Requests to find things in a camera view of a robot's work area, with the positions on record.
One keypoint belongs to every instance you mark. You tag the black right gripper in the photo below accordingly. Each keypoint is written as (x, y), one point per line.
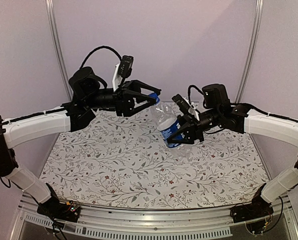
(193, 128)

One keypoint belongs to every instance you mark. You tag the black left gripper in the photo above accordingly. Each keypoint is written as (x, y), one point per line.
(123, 97)

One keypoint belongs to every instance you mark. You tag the Pepsi bottle blue label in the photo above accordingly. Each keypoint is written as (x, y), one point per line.
(167, 123)

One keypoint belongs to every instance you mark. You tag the blue bottle cap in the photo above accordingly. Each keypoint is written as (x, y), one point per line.
(155, 96)

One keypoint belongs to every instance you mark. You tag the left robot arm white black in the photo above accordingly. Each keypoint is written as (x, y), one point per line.
(91, 93)

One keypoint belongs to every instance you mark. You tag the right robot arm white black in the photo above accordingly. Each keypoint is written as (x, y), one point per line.
(241, 118)

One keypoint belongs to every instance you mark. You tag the floral patterned table mat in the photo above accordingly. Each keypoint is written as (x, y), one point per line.
(124, 162)

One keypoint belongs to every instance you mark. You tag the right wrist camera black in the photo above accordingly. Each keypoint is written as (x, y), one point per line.
(185, 106)

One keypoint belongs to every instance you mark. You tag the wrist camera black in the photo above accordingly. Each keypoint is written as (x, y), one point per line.
(185, 106)
(122, 71)

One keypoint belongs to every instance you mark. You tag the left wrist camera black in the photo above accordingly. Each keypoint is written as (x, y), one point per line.
(122, 71)

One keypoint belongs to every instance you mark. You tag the aluminium front rail frame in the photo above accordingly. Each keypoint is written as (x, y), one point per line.
(113, 223)

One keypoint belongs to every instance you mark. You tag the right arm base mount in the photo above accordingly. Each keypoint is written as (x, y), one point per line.
(256, 217)

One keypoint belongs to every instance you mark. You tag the left aluminium corner post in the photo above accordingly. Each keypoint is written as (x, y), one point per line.
(57, 46)

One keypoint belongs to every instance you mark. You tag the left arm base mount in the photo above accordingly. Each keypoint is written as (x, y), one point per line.
(54, 209)

